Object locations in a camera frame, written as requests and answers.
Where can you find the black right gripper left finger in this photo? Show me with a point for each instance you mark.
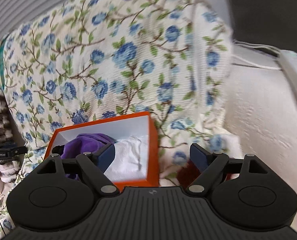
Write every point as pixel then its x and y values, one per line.
pixel 93 165

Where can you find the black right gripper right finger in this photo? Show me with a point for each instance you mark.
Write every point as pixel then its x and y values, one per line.
pixel 211 167

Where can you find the purple cloth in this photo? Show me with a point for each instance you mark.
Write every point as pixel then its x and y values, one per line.
pixel 91 142

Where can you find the white cloth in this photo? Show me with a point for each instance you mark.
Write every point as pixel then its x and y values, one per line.
pixel 131 159

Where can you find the black fuzzy pompom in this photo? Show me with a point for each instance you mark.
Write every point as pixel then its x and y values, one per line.
pixel 58 150

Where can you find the red plush cloth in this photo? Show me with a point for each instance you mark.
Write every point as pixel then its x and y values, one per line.
pixel 187 174

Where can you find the brown white striped plush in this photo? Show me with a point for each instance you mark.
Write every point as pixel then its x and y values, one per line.
pixel 9 167

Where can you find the orange cardboard box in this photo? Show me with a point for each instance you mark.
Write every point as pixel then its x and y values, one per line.
pixel 119 127

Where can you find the blue floral blanket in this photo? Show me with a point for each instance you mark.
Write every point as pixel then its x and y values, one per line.
pixel 88 60

